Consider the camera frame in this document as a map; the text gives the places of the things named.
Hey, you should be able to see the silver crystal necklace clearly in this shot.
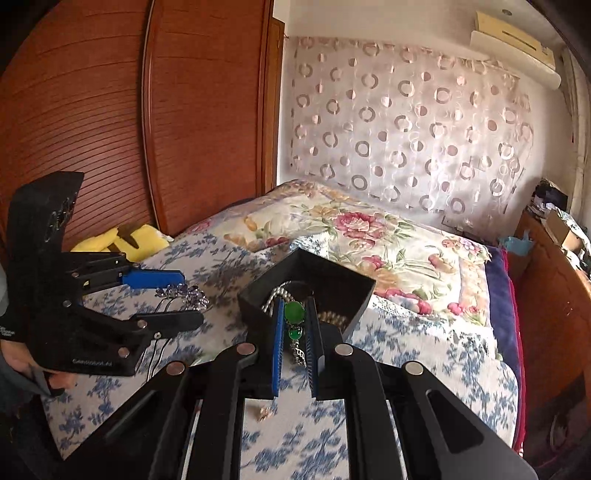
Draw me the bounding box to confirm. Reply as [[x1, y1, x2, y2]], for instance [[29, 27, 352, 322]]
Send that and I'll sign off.
[[144, 283, 212, 384]]

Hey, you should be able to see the long pearl necklace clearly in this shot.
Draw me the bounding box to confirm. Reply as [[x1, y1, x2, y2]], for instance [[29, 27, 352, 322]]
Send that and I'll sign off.
[[260, 280, 352, 331]]

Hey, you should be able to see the green stone silver bracelet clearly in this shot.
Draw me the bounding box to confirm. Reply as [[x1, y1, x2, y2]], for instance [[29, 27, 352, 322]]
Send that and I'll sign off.
[[283, 299, 309, 368]]

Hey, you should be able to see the person's left hand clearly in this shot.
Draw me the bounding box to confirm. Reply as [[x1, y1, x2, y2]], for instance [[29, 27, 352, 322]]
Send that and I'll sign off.
[[1, 340, 77, 390]]

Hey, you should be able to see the yellow striped plush toy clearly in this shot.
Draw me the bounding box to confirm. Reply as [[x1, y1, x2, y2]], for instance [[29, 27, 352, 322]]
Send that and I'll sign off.
[[71, 224, 173, 262]]

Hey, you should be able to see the small gold earring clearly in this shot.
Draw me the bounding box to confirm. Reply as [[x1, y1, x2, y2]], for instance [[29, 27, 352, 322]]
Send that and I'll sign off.
[[257, 407, 274, 422]]

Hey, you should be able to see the blue floral bedspread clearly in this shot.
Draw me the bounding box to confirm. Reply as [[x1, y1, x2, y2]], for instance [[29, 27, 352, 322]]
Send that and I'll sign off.
[[41, 232, 521, 480]]

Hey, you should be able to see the black open storage box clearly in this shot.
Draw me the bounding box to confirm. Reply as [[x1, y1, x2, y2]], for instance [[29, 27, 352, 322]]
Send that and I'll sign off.
[[238, 248, 376, 338]]

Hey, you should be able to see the pink floral quilt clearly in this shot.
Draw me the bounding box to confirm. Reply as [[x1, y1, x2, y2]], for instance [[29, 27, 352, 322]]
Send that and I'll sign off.
[[186, 180, 491, 327]]

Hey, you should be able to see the navy blue blanket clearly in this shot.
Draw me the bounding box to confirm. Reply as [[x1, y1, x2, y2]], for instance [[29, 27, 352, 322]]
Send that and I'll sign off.
[[485, 246, 526, 452]]

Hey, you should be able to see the wooden wardrobe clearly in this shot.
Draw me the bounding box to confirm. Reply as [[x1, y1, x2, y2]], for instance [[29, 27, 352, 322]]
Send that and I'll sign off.
[[1, 1, 276, 247]]

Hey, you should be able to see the cardboard box on cabinet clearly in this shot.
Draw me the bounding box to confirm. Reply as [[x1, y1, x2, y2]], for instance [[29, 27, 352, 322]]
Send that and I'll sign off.
[[544, 209, 590, 254]]

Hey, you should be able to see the circle patterned wall curtain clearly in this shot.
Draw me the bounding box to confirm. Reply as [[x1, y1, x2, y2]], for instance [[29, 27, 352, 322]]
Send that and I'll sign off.
[[281, 36, 534, 239]]

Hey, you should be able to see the wall air conditioner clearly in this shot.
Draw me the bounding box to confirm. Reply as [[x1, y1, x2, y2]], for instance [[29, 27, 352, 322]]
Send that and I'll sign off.
[[470, 11, 562, 90]]

